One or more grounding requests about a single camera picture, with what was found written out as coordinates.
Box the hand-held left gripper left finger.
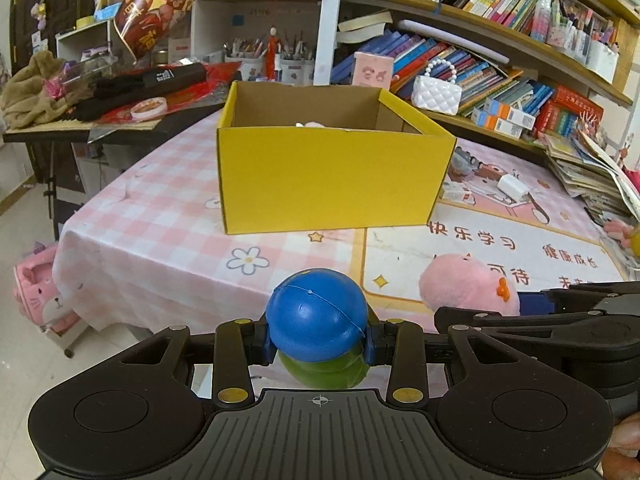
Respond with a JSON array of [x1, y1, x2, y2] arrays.
[[120, 318, 274, 407]]

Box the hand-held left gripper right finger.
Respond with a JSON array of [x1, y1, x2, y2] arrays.
[[362, 318, 506, 407]]

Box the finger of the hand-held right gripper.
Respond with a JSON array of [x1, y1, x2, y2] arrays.
[[434, 306, 603, 334], [519, 281, 640, 314]]

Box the large pink plush toy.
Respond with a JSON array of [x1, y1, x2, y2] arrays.
[[419, 253, 522, 317]]

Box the green frog toy blue cap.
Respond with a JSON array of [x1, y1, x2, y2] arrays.
[[265, 268, 371, 390]]

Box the yellow cardboard box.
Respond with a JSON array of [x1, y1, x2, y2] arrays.
[[216, 80, 457, 235]]

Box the person's right hand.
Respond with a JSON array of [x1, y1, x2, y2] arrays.
[[602, 412, 640, 480]]

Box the printed desk mat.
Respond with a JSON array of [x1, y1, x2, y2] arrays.
[[360, 137, 633, 307]]

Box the pink plush with yellow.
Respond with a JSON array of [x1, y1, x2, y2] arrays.
[[602, 217, 640, 262]]

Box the white charger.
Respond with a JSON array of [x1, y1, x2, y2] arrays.
[[498, 174, 531, 201]]

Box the white box red label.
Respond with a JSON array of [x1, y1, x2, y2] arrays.
[[440, 182, 473, 205]]

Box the stack of magazines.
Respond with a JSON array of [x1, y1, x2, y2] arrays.
[[542, 130, 640, 222]]

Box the pink checkered tablecloth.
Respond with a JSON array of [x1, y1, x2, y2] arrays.
[[52, 105, 640, 381]]

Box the grey toy animal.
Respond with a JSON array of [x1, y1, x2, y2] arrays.
[[450, 150, 483, 177]]

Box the red thick books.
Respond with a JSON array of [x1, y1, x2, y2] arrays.
[[537, 85, 605, 137]]

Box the pink backpack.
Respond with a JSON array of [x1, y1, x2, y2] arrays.
[[12, 242, 83, 337]]

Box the white quilted handbag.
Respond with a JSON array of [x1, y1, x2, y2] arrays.
[[411, 57, 463, 116]]

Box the white pen holder with pens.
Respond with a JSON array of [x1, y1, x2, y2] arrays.
[[547, 0, 621, 84]]

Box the row of blue books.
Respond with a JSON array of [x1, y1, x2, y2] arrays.
[[332, 32, 556, 117]]

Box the pink printed tape roll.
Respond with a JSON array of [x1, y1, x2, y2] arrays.
[[130, 97, 168, 121]]

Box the black side table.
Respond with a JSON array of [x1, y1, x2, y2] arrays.
[[2, 105, 221, 221]]

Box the white paper roll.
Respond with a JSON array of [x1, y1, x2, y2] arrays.
[[397, 19, 511, 66]]

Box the pink box with face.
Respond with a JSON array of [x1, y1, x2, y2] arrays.
[[352, 51, 395, 89]]

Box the black cloth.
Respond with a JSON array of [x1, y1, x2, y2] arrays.
[[75, 85, 166, 122]]

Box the rainbow bottle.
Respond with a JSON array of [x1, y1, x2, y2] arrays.
[[531, 0, 553, 44]]

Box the wooden bookshelf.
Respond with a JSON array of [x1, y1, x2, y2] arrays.
[[340, 0, 640, 157]]

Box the red figurine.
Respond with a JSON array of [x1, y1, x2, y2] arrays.
[[266, 27, 280, 81]]

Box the clear plastic box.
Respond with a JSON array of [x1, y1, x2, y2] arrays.
[[60, 57, 121, 84]]

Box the white shelf unit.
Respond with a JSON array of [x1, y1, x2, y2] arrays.
[[190, 0, 326, 86]]

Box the brown plush cloth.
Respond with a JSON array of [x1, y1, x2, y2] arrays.
[[0, 50, 71, 131]]

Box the small white shelf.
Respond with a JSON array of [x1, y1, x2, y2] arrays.
[[55, 19, 113, 64]]

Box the fortune god decoration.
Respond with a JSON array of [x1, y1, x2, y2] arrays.
[[114, 0, 195, 61]]

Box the dark wooden door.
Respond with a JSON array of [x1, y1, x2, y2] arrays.
[[10, 0, 98, 61]]

